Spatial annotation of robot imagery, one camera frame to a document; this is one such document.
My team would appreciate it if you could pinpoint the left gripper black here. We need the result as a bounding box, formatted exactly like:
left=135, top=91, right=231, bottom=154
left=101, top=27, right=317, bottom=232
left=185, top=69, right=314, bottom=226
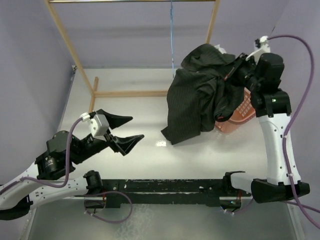
left=72, top=109, right=145, bottom=164

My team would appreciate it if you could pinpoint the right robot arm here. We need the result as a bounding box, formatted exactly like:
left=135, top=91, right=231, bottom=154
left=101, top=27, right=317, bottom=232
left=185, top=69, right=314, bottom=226
left=222, top=53, right=310, bottom=204

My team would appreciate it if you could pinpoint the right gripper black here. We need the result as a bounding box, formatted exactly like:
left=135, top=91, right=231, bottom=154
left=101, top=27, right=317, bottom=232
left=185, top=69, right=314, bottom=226
left=217, top=52, right=262, bottom=92

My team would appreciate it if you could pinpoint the light blue wire hanger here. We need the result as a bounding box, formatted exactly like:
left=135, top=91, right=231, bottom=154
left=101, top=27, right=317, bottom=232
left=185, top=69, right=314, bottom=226
left=170, top=0, right=175, bottom=79

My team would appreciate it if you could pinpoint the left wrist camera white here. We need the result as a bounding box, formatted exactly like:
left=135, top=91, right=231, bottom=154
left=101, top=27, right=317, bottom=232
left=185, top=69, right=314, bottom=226
left=80, top=111, right=110, bottom=138

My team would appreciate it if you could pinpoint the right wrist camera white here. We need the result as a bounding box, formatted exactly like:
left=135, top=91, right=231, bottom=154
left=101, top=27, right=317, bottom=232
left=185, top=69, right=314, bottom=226
left=245, top=35, right=271, bottom=63

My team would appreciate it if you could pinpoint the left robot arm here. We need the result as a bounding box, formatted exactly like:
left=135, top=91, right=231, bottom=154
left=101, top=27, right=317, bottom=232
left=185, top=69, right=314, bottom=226
left=0, top=109, right=145, bottom=221

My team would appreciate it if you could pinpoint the pink plastic basket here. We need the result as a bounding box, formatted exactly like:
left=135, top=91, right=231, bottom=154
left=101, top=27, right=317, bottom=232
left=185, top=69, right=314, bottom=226
left=215, top=88, right=256, bottom=134

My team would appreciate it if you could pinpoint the wooden clothes rack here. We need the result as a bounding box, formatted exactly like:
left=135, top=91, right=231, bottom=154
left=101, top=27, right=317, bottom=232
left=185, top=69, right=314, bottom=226
left=42, top=0, right=221, bottom=117

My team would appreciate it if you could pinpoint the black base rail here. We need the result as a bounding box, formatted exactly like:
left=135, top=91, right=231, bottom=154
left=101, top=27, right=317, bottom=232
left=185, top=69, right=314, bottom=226
left=88, top=179, right=250, bottom=208

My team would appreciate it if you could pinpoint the dark pinstriped shirt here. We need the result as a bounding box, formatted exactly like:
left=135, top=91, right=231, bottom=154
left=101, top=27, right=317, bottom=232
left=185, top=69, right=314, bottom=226
left=161, top=44, right=245, bottom=145

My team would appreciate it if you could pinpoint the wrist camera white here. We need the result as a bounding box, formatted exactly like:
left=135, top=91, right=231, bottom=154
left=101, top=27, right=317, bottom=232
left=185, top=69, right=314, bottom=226
left=245, top=35, right=271, bottom=63
left=80, top=111, right=110, bottom=138

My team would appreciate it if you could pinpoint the white shirt tag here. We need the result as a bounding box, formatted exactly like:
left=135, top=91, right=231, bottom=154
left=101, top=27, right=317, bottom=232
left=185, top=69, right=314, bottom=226
left=214, top=44, right=227, bottom=54

